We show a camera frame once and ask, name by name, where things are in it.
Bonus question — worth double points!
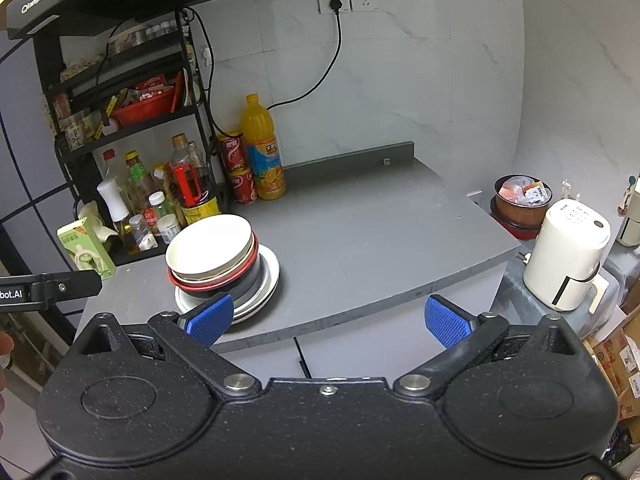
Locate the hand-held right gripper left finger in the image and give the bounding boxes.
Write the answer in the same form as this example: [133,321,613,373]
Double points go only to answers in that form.
[72,293,262,397]

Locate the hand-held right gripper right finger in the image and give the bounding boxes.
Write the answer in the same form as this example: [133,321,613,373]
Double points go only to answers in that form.
[394,295,584,399]

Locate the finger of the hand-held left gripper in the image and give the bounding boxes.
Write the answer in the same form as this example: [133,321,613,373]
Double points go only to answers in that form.
[42,269,104,307]

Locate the large white plate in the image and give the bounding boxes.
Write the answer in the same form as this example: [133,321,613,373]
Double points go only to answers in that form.
[174,247,281,325]

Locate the cream ceramic bowl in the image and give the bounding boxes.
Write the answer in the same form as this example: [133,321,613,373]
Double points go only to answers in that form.
[165,214,254,281]
[168,240,257,289]

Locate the person's left hand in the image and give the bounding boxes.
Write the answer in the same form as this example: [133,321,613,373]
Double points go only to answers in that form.
[0,332,15,391]

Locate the green carton box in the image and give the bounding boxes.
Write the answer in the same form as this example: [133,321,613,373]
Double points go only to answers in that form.
[56,216,117,281]

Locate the crumpled pale cloth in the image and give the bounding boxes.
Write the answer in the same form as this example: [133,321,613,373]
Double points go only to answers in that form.
[74,199,119,246]

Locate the small clear spice jar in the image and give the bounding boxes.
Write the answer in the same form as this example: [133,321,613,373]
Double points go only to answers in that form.
[128,213,157,251]

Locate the white top oil spray bottle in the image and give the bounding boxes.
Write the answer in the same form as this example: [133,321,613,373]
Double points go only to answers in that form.
[96,178,139,255]

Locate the white cap seasoning bottle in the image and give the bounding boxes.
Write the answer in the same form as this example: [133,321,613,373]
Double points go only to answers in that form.
[148,190,182,244]

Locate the yellow cap sauce bottle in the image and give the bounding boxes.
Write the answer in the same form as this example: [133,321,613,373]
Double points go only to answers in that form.
[123,149,154,212]

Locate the black metal shelf rack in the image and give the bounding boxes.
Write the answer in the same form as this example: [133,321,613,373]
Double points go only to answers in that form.
[32,7,231,266]

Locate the red drink can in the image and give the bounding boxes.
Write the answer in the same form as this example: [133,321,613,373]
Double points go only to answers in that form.
[217,131,251,174]
[227,167,259,205]

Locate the white countertop appliance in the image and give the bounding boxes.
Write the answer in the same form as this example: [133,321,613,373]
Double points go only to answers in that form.
[522,198,612,314]

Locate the pot filled with packets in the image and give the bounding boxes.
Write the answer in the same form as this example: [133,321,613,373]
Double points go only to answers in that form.
[489,173,554,241]

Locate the orange juice bottle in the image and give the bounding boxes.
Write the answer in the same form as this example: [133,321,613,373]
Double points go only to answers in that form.
[239,93,287,201]

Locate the cardboard boxes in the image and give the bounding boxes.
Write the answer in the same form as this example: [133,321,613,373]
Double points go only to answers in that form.
[584,304,640,423]

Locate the red plastic basket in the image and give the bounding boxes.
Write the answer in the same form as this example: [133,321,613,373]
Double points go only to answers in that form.
[109,87,176,129]

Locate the black cabinet handle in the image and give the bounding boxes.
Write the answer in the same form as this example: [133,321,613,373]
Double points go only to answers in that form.
[293,337,311,379]

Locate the large oil bottle red handle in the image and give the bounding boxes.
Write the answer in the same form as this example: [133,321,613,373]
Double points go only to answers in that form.
[167,133,222,226]

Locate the black hanging cable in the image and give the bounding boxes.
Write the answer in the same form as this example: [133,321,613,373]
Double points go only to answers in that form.
[182,7,226,137]

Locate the black power cable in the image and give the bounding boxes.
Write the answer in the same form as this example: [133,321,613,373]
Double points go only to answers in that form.
[264,10,344,111]

